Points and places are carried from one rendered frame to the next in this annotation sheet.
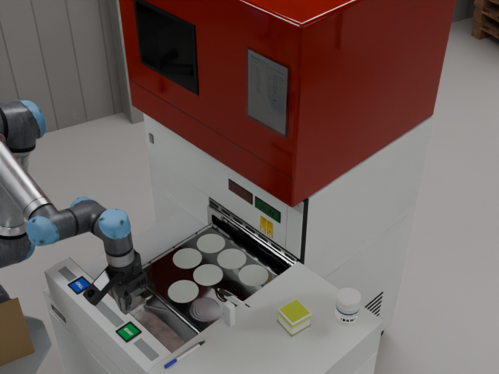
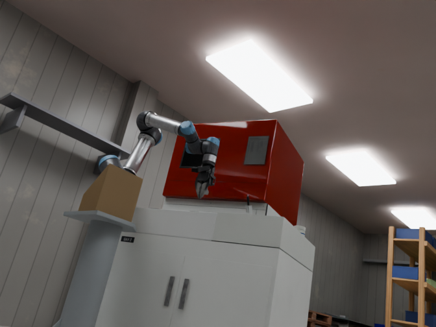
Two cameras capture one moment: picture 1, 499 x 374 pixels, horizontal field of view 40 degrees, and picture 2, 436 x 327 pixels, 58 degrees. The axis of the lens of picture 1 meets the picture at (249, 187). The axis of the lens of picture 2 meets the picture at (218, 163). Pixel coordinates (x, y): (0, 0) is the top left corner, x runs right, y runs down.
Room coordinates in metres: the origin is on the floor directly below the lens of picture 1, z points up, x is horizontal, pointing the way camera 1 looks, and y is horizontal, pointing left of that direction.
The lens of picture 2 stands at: (-0.72, 0.86, 0.50)
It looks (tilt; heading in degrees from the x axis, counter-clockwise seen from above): 20 degrees up; 344
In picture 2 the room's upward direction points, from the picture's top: 12 degrees clockwise
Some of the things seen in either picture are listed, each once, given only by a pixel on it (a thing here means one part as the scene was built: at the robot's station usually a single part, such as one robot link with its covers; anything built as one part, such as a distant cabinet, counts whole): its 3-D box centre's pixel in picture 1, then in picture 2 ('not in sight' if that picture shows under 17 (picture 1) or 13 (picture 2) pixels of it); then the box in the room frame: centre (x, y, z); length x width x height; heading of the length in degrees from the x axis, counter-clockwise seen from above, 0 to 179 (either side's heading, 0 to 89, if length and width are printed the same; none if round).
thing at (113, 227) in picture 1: (115, 231); (211, 147); (1.31, 0.35, 1.36); 0.09 x 0.08 x 0.11; 49
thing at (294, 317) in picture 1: (294, 318); not in sight; (1.32, -0.13, 1.00); 0.07 x 0.07 x 0.07; 35
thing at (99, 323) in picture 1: (107, 323); (173, 224); (1.39, 0.45, 0.89); 0.55 x 0.09 x 0.14; 44
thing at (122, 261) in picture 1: (119, 253); (209, 160); (1.31, 0.35, 1.28); 0.08 x 0.08 x 0.05
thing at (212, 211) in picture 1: (249, 243); not in sight; (1.75, 0.00, 0.89); 0.44 x 0.02 x 0.10; 44
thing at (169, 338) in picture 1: (148, 326); not in sight; (1.40, 0.32, 0.87); 0.36 x 0.08 x 0.03; 44
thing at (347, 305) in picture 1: (347, 306); (298, 234); (1.36, -0.29, 1.01); 0.07 x 0.07 x 0.10
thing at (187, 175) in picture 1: (217, 191); (207, 228); (1.89, 0.11, 1.02); 0.81 x 0.03 x 0.40; 44
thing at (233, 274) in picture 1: (208, 274); not in sight; (1.60, 0.14, 0.90); 0.34 x 0.34 x 0.01; 44
